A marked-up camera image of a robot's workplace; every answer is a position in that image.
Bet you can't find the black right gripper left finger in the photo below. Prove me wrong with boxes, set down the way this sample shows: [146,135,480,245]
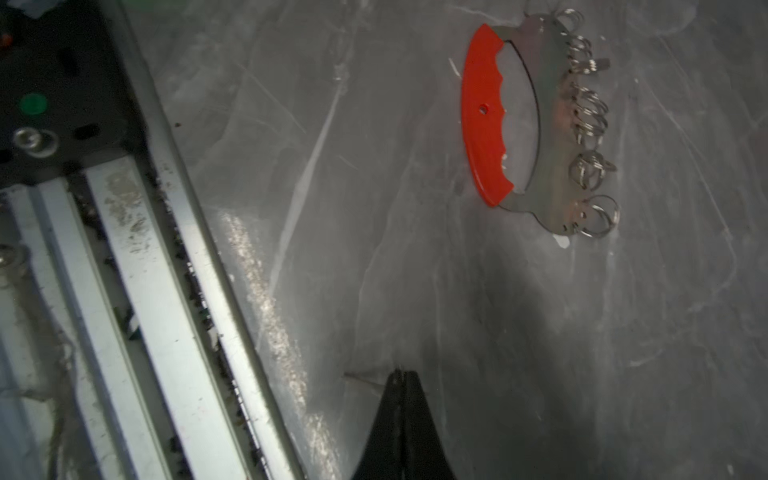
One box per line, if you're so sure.
[352,370,405,480]

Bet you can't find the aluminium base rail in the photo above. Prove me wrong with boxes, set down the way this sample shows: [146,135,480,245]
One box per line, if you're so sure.
[0,0,307,480]

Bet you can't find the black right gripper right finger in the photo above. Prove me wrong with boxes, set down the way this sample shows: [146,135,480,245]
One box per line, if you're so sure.
[402,371,455,479]

